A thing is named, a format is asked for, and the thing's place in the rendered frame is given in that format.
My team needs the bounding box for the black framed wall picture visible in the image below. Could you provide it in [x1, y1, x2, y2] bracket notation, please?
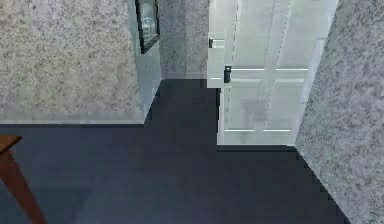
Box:
[134, 0, 161, 55]

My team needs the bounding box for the brown wooden table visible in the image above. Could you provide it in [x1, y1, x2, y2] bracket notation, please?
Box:
[0, 134, 48, 224]

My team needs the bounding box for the white panelled room door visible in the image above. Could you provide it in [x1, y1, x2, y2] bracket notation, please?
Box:
[217, 0, 340, 146]

